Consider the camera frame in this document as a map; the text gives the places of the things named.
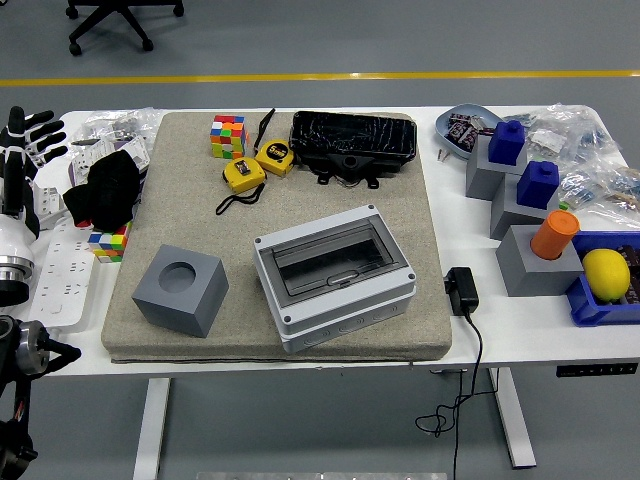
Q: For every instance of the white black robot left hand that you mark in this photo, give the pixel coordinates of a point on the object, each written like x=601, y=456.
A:
x=17, y=190

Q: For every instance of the white table leg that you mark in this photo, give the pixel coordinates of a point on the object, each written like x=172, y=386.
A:
x=152, y=425
x=515, y=425

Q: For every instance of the large colourful puzzle cube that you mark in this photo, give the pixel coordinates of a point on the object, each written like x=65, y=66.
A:
x=228, y=136

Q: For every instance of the blue storage bin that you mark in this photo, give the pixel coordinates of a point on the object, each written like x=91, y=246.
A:
x=585, y=305

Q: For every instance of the black power adapter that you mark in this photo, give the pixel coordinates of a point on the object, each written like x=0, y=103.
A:
x=462, y=290

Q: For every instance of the white wall socket purple edge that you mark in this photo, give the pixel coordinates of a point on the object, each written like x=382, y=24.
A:
x=82, y=162

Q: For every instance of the yellow tape measure round label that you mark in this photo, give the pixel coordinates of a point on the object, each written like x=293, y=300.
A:
x=274, y=156

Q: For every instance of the clear bag of parts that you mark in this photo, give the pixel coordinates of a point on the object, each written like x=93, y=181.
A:
x=565, y=125
x=120, y=125
x=600, y=185

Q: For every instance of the blue plastic block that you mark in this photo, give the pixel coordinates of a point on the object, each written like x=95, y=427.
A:
x=537, y=187
x=506, y=145

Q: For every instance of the dark packets in bin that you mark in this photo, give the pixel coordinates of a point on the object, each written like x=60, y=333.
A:
x=634, y=265

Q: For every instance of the small metal screws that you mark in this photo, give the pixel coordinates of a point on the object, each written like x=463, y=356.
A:
x=442, y=155

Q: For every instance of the grey holder block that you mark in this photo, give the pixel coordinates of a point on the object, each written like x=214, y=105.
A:
x=195, y=300
x=507, y=220
x=525, y=275
x=482, y=180

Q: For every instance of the white power strip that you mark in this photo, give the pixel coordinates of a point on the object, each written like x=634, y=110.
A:
x=65, y=280

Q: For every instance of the black office chair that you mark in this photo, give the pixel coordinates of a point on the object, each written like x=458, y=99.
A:
x=107, y=20

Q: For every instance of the yellow lemon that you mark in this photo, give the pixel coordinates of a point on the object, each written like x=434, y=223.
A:
x=606, y=275

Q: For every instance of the white circuit breaker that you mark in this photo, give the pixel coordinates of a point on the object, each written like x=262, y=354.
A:
x=50, y=197

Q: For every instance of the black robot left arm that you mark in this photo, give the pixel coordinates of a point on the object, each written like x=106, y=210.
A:
x=25, y=345

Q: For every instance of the small colourful puzzle cube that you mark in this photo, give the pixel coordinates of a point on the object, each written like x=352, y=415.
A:
x=110, y=245

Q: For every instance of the black table control panel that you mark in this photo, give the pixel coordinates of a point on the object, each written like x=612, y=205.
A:
x=597, y=370

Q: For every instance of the black cloth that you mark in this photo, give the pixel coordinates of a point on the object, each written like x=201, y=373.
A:
x=107, y=190

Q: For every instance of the black plastic enclosure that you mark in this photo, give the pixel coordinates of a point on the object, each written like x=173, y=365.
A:
x=350, y=132

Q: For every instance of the grey-brown mat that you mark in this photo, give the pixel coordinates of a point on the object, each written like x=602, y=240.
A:
x=410, y=325

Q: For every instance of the blue-grey bowl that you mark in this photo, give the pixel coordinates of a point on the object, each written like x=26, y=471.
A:
x=470, y=111

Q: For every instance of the grey electrical box clear lid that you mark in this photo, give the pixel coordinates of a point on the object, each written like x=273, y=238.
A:
x=300, y=320

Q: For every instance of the orange cylinder battery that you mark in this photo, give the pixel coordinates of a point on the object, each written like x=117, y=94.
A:
x=554, y=235

